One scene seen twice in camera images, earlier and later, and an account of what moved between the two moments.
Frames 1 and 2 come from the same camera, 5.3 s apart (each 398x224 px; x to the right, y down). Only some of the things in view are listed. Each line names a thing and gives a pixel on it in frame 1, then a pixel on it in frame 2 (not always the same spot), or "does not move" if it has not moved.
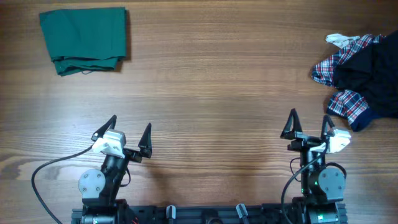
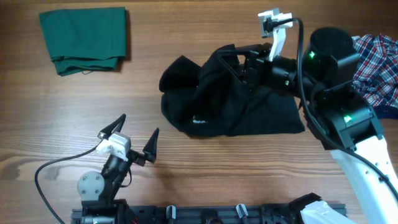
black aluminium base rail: (279, 215) does not move
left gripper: (143, 145) -> (148, 152)
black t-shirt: (374, 72) -> (211, 99)
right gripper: (308, 137) -> (253, 64)
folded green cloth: (85, 40) does not move
